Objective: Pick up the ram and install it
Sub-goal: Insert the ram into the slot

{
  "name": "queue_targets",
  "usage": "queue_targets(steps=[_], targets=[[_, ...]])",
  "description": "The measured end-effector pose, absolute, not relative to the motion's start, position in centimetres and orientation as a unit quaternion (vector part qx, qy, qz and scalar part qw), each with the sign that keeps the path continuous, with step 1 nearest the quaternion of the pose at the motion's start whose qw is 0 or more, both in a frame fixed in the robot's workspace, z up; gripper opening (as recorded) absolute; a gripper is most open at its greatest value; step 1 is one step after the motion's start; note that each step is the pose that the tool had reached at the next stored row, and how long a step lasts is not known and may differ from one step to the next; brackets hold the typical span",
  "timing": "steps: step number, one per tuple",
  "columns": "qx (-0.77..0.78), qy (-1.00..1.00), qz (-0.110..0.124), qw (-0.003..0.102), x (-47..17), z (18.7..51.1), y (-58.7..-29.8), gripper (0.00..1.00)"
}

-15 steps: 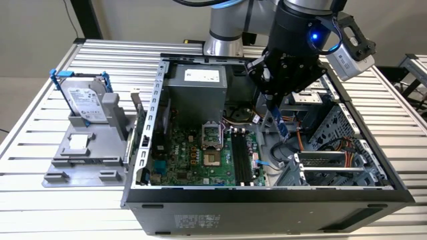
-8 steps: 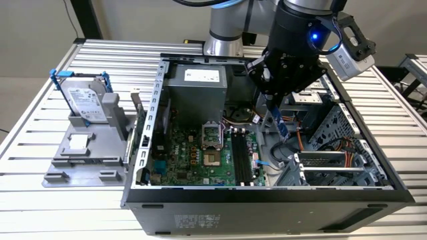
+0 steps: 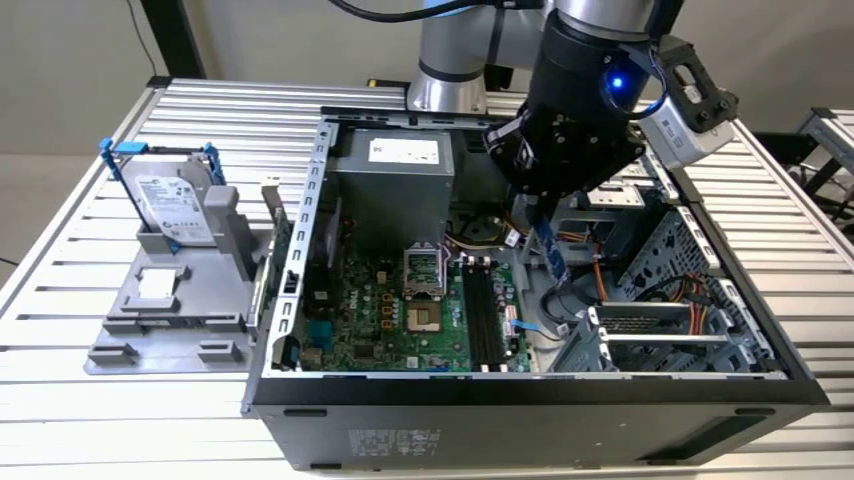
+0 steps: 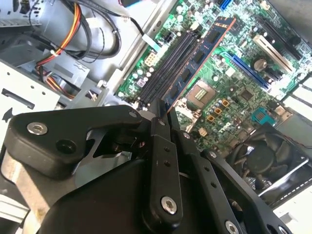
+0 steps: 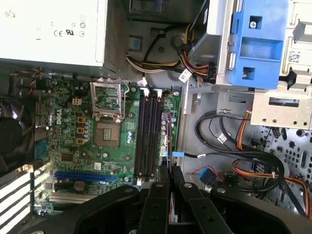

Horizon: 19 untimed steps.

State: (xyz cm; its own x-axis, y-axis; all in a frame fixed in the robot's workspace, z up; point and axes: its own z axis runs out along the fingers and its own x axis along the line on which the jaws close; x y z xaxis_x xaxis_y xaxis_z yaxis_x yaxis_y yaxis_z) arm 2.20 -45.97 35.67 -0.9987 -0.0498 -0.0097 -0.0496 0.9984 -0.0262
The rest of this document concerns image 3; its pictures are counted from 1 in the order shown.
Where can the round black fan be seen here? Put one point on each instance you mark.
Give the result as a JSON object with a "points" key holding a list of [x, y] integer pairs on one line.
{"points": [[475, 231]]}

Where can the black PC case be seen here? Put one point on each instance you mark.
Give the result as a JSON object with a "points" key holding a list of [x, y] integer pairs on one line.
{"points": [[467, 435]]}

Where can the grey parts rack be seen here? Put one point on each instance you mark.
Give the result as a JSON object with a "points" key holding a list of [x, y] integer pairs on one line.
{"points": [[200, 295]]}

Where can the black post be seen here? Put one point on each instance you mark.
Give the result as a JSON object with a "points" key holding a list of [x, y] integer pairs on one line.
{"points": [[175, 40]]}

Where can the grey metal disk bay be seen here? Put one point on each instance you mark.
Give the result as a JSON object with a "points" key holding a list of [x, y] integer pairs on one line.
{"points": [[667, 339]]}

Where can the blue expansion slot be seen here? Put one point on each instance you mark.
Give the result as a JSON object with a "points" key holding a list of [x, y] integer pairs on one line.
{"points": [[321, 335]]}

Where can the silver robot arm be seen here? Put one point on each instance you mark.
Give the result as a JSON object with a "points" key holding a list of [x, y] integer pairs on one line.
{"points": [[454, 45]]}

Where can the hard disk in blue carrier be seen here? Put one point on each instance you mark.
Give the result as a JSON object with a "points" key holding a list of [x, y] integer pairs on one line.
{"points": [[167, 200]]}

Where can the metal slat side table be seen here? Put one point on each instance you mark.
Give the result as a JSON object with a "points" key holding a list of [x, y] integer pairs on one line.
{"points": [[830, 132]]}

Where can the CPU socket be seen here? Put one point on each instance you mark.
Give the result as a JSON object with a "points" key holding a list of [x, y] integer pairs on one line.
{"points": [[425, 317]]}

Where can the green motherboard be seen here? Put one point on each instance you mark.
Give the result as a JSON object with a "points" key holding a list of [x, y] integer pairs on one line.
{"points": [[361, 320]]}

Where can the yellow black plug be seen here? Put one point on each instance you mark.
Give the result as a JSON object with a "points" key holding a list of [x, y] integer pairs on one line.
{"points": [[375, 82]]}

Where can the silver CPU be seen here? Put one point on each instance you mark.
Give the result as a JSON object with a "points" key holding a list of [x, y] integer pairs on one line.
{"points": [[156, 284]]}

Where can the grey power supply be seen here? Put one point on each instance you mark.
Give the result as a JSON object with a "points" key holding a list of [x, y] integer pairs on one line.
{"points": [[387, 200]]}

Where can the black RAM slot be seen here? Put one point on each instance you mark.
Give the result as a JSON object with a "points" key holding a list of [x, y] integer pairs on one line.
{"points": [[473, 315], [481, 315], [498, 315], [489, 315]]}

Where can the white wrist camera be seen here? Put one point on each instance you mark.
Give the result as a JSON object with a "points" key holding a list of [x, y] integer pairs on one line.
{"points": [[687, 142]]}

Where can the blue RAM stick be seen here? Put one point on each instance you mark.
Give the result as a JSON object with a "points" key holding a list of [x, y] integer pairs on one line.
{"points": [[551, 245]]}

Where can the green graphics card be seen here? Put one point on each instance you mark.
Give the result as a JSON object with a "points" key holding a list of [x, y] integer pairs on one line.
{"points": [[283, 240]]}

